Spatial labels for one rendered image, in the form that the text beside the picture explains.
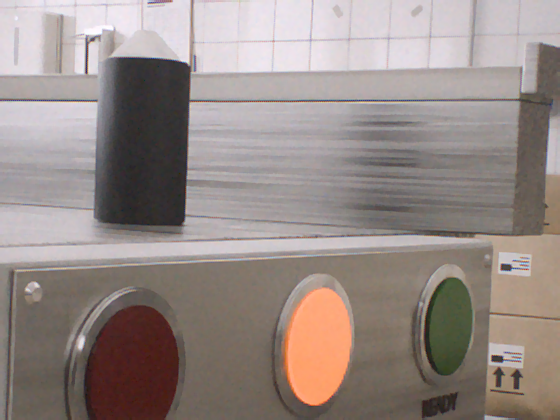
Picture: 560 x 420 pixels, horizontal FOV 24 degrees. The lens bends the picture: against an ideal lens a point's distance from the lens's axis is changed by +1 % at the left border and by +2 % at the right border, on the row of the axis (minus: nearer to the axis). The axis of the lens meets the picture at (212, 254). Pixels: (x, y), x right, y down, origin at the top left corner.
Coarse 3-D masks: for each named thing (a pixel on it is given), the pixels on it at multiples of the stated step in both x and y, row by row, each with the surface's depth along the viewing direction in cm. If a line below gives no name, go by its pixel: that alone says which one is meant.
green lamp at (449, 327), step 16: (448, 288) 42; (464, 288) 43; (432, 304) 41; (448, 304) 42; (464, 304) 43; (432, 320) 41; (448, 320) 42; (464, 320) 43; (432, 336) 41; (448, 336) 42; (464, 336) 43; (432, 352) 41; (448, 352) 42; (464, 352) 43; (448, 368) 42
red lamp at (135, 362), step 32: (128, 320) 29; (160, 320) 30; (96, 352) 28; (128, 352) 29; (160, 352) 30; (96, 384) 28; (128, 384) 29; (160, 384) 30; (96, 416) 28; (128, 416) 29; (160, 416) 30
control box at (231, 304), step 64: (0, 256) 27; (64, 256) 28; (128, 256) 29; (192, 256) 31; (256, 256) 33; (320, 256) 36; (384, 256) 39; (448, 256) 42; (0, 320) 26; (64, 320) 27; (192, 320) 31; (256, 320) 33; (384, 320) 39; (0, 384) 26; (64, 384) 28; (192, 384) 31; (256, 384) 34; (384, 384) 39; (448, 384) 42
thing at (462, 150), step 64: (0, 128) 61; (64, 128) 58; (192, 128) 54; (256, 128) 52; (320, 128) 51; (384, 128) 49; (448, 128) 47; (512, 128) 46; (0, 192) 61; (64, 192) 59; (192, 192) 54; (256, 192) 52; (320, 192) 51; (384, 192) 49; (448, 192) 47; (512, 192) 46
